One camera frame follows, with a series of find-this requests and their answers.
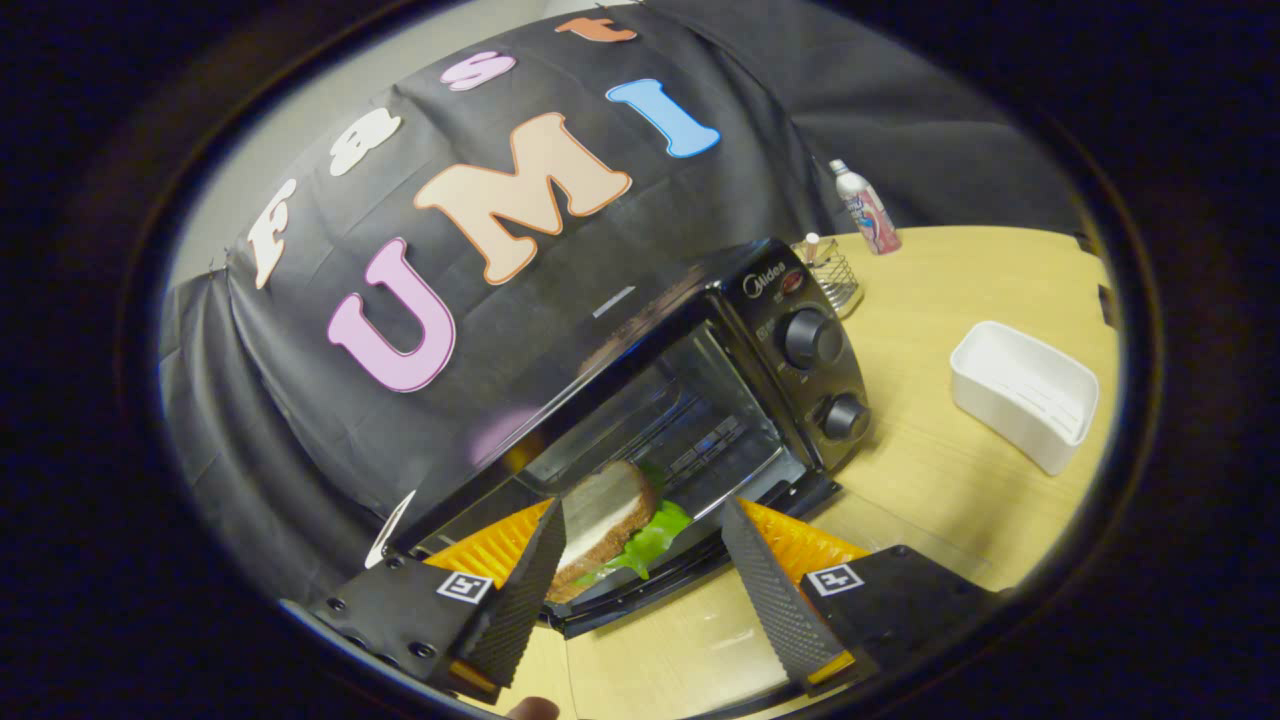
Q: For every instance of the black backdrop cloth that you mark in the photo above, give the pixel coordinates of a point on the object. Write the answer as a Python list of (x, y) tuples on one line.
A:
[(300, 400)]

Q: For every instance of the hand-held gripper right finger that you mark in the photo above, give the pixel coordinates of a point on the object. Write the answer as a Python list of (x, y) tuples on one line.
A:
[(775, 595)]

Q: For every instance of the black toaster oven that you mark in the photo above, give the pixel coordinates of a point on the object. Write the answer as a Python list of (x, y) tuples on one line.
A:
[(800, 380)]

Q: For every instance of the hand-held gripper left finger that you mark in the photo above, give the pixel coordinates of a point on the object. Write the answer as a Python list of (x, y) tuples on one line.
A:
[(520, 590)]

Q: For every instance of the white bottle with pink label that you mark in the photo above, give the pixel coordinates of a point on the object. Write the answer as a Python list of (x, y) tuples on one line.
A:
[(868, 215)]

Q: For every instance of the white plastic container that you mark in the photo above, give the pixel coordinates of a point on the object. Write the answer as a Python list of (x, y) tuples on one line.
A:
[(1020, 395)]

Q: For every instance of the bread and lettuce sandwich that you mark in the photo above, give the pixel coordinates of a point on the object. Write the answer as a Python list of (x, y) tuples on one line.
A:
[(610, 510)]

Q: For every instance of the white pop-up toaster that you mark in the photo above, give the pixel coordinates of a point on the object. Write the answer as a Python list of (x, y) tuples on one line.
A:
[(388, 535)]

